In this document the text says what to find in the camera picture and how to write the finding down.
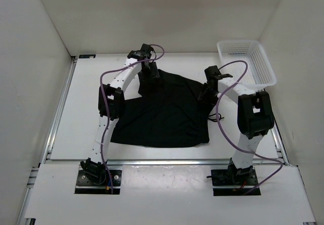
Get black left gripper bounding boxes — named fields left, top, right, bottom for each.
left=137, top=61, right=159, bottom=86

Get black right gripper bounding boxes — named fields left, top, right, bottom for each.
left=197, top=82, right=219, bottom=108

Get black shorts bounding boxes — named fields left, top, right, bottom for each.
left=111, top=70, right=213, bottom=148

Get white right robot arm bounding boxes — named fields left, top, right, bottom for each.
left=198, top=66, right=274, bottom=185

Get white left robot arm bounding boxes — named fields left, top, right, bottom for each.
left=80, top=43, right=163, bottom=185

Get white plastic basket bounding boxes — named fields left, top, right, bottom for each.
left=217, top=40, right=276, bottom=91

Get aluminium front rail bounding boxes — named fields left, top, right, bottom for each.
left=44, top=159, right=279, bottom=166

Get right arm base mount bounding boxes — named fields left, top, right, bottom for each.
left=206, top=164, right=261, bottom=196

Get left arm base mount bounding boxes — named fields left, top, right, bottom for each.
left=74, top=158, right=122, bottom=195

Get aluminium left rail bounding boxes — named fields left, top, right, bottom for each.
left=38, top=56, right=78, bottom=166

